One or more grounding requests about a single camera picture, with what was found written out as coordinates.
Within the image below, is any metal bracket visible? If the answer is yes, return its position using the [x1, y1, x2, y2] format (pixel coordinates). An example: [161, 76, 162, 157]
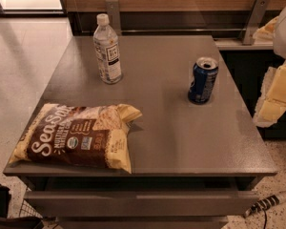
[106, 0, 122, 35]
[242, 0, 270, 46]

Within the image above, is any striped cable wrap on floor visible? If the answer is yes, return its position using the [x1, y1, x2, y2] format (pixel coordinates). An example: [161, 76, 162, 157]
[243, 191, 286, 218]

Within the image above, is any right metal bracket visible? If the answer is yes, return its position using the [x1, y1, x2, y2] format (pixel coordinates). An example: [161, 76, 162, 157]
[242, 0, 270, 46]

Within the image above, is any wire basket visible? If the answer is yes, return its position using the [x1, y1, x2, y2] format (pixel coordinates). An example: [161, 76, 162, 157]
[18, 199, 42, 219]

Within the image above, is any black bag on floor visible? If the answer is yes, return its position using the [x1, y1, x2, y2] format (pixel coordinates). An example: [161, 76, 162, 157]
[0, 184, 43, 229]

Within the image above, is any sea salt chips bag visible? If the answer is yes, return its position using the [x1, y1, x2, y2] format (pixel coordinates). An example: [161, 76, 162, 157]
[9, 103, 141, 173]

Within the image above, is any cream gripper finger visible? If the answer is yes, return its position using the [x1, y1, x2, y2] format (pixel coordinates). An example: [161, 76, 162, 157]
[253, 61, 286, 128]
[253, 17, 278, 41]

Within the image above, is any clear plastic water bottle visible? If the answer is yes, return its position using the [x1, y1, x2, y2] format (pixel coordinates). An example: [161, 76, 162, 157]
[93, 13, 122, 84]

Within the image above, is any blue pepsi can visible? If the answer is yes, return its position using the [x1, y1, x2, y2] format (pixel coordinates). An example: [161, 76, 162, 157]
[188, 57, 219, 104]

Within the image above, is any left metal bracket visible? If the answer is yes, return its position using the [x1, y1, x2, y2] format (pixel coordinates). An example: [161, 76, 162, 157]
[106, 0, 122, 35]

